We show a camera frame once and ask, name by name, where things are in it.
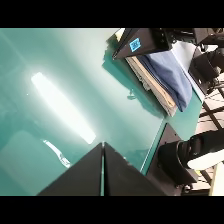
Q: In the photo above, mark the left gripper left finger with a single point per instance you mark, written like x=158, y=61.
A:
x=86, y=176

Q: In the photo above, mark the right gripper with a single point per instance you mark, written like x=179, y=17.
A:
x=162, y=37

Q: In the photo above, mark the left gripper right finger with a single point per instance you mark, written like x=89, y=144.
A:
x=125, y=178

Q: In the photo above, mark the beige garment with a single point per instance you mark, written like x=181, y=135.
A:
x=150, y=83

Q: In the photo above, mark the blue garment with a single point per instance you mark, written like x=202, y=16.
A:
x=166, y=75

